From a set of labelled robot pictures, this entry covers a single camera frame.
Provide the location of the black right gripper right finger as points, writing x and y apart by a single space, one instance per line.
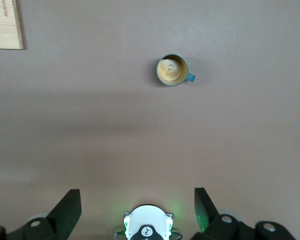
222 227

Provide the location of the wooden cutting board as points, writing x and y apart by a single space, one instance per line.
3 25

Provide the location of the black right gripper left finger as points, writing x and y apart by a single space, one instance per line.
52 225

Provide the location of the teal cup with yellow inside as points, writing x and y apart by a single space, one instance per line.
171 71

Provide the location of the brown table mat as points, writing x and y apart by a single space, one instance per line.
150 137

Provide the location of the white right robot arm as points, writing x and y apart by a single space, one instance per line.
146 222

